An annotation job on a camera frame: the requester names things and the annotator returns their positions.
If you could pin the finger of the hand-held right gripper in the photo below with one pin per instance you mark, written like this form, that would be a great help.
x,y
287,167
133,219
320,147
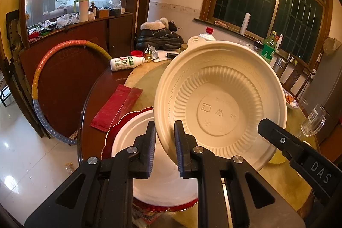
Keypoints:
x,y
278,137

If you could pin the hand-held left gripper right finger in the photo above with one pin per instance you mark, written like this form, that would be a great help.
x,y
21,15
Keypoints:
x,y
179,153

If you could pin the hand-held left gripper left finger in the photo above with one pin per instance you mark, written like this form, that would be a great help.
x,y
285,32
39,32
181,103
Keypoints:
x,y
151,150

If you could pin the white disposable plate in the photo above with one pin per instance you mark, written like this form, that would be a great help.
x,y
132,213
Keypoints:
x,y
165,190

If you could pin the red scalloped plate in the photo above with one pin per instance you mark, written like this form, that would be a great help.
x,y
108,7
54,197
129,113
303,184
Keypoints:
x,y
108,137

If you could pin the cream plastic bowl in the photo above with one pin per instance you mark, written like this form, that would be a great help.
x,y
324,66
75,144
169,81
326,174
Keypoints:
x,y
219,89

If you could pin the blue patterned plate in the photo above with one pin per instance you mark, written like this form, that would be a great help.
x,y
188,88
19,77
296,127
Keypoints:
x,y
292,105

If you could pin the clear glass mug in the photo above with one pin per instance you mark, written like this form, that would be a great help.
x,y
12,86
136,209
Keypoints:
x,y
315,121

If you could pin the fried food pieces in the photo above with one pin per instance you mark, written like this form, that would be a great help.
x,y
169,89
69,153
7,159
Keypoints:
x,y
288,97

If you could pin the small drinking glass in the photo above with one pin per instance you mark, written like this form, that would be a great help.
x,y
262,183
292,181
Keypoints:
x,y
302,103

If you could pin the red flat packet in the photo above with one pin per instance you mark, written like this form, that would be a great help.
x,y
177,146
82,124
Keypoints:
x,y
112,107

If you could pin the steel thermos flask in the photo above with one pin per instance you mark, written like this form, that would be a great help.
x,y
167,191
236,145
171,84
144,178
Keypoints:
x,y
279,69

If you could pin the grey refrigerator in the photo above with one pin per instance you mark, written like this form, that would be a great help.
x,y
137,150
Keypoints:
x,y
331,94

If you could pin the dark wooden chair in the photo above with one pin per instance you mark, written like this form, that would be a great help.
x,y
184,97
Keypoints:
x,y
302,70

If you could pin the green plastic bottle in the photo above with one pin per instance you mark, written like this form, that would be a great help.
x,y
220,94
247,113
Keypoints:
x,y
268,49

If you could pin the white green milk bottle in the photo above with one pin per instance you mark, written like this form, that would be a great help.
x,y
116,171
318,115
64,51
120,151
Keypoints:
x,y
124,63

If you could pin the glass jar black lid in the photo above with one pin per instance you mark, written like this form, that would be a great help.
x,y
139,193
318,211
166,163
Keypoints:
x,y
257,47

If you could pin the small white bottle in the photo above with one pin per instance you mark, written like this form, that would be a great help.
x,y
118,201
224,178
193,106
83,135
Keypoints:
x,y
279,42

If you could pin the small clear glass bottle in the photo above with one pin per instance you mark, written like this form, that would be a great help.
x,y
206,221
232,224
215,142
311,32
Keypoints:
x,y
150,53

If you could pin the black lighter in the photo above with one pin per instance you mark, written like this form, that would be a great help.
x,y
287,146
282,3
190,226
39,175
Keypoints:
x,y
171,55

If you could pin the gold tin can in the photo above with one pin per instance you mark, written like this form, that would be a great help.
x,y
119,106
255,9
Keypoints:
x,y
185,47

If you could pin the crumpled white plastic bag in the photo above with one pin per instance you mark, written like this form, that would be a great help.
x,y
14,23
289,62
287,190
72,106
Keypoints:
x,y
331,45

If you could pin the black fur-lined boots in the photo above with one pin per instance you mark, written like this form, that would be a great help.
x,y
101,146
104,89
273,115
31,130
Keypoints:
x,y
157,35

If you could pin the white paper roll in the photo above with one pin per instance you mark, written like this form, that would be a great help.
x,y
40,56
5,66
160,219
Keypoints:
x,y
245,23

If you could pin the white liquor bottle red cap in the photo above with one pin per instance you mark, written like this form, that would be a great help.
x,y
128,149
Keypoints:
x,y
208,35

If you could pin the pink packet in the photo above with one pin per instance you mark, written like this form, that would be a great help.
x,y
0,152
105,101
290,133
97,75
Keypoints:
x,y
222,24

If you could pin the multicoloured hula hoop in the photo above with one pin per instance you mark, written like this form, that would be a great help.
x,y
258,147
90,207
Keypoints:
x,y
36,78

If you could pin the dark wooden sideboard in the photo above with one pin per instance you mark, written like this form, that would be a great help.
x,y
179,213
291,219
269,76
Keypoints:
x,y
80,33

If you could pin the small wooden box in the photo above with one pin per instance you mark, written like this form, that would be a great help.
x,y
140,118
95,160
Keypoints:
x,y
103,13

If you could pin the brown glass bottle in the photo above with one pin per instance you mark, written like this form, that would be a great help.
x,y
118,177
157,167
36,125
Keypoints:
x,y
92,9

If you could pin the clear plastic bag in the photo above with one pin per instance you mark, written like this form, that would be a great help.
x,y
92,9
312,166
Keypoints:
x,y
68,20

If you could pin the cream tumbler with straw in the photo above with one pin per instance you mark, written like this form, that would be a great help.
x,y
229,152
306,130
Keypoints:
x,y
84,9

